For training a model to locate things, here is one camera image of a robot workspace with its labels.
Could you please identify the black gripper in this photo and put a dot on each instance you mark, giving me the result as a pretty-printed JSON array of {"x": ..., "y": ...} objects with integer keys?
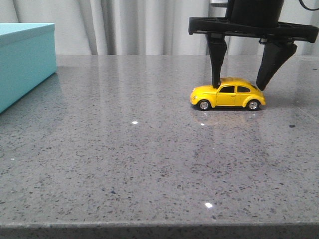
[{"x": 253, "y": 19}]

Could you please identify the yellow toy beetle car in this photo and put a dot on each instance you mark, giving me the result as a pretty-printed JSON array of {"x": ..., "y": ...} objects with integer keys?
[{"x": 230, "y": 92}]

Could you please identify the turquoise blue box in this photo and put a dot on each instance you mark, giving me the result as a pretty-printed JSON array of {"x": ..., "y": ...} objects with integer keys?
[{"x": 27, "y": 58}]

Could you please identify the grey pleated curtain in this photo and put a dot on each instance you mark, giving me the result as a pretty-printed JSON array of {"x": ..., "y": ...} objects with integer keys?
[{"x": 117, "y": 27}]

